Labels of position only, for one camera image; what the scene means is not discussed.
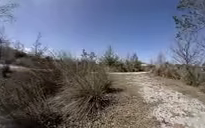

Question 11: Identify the dry grass clump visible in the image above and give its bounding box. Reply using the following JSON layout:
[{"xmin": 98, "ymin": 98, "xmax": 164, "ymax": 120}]
[{"xmin": 46, "ymin": 63, "xmax": 124, "ymax": 118}]

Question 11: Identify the row of bare shrubs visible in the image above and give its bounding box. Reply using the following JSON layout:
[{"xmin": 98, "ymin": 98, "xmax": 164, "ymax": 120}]
[{"xmin": 0, "ymin": 31, "xmax": 144, "ymax": 73}]

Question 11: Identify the pale gravel path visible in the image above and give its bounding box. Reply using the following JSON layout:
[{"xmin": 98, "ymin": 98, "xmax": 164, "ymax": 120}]
[{"xmin": 89, "ymin": 71, "xmax": 205, "ymax": 128}]

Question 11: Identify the thin bare tree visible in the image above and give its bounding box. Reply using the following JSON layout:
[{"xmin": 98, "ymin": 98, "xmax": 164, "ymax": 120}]
[{"xmin": 169, "ymin": 31, "xmax": 205, "ymax": 68}]

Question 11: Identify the row of dry bushes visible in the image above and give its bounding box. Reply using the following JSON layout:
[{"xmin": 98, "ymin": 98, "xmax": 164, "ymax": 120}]
[{"xmin": 149, "ymin": 61, "xmax": 205, "ymax": 96}]

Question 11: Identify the brown dirt verge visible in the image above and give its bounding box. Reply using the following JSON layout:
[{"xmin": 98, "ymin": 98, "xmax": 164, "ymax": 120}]
[{"xmin": 158, "ymin": 76, "xmax": 205, "ymax": 108}]

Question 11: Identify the dry brown scrub ground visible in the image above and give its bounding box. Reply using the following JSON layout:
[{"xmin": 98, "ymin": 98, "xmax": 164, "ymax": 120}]
[{"xmin": 0, "ymin": 61, "xmax": 101, "ymax": 128}]

